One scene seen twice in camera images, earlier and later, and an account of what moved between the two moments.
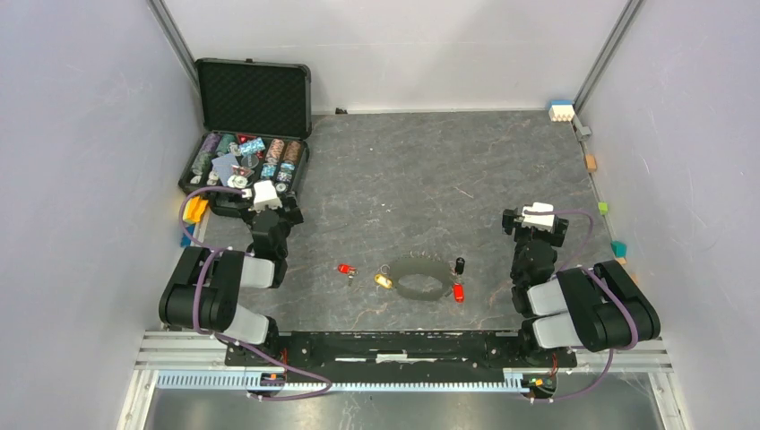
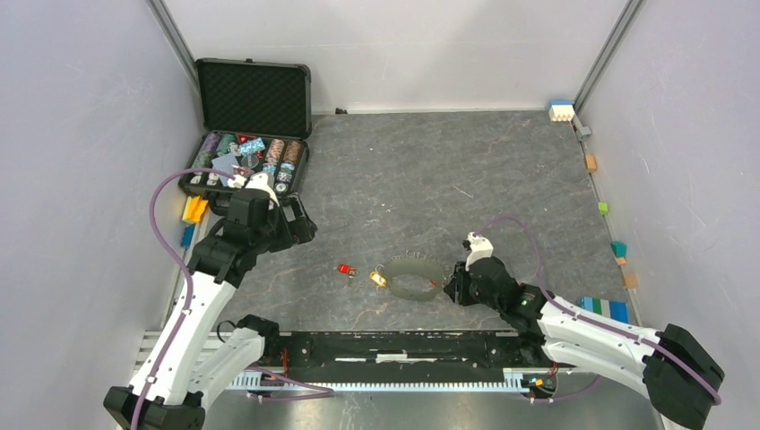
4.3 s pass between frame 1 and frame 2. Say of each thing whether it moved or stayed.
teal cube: stayed
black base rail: stayed
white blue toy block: stayed
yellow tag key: moved
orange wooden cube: stayed
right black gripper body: moved
